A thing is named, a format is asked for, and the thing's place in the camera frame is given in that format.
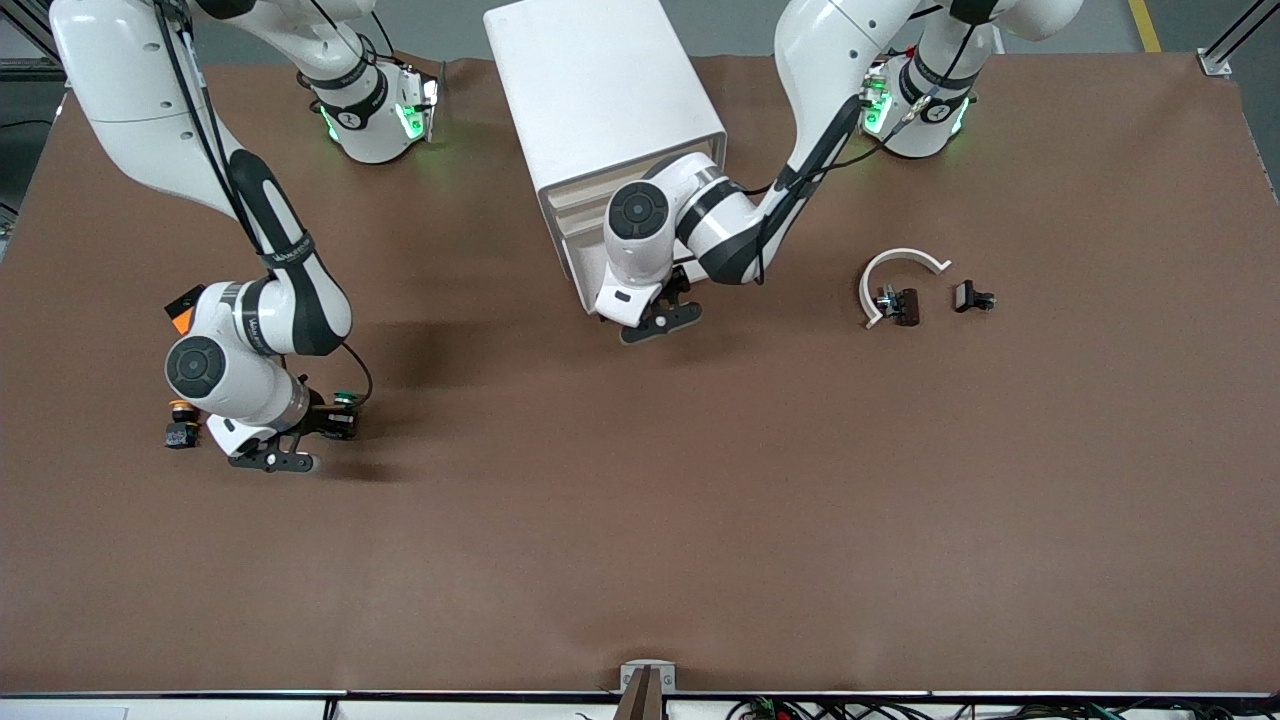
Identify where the white drawer cabinet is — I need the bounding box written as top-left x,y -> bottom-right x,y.
484,0 -> 728,296

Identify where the white curved plastic part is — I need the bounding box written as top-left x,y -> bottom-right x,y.
860,248 -> 952,330

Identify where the dark brown terminal block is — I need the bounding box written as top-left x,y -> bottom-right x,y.
876,287 -> 921,328

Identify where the brown table cover mat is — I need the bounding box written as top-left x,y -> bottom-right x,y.
0,55 -> 1280,696

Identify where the silver base connector box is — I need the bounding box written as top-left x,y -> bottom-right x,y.
395,65 -> 441,143
862,70 -> 896,136

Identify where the orange black button enclosure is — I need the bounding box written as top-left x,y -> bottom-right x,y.
165,285 -> 208,336

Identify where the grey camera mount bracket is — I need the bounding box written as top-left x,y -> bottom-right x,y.
613,660 -> 678,720

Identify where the aluminium frame profile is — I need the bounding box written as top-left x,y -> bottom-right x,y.
1197,0 -> 1280,78
0,10 -> 61,81

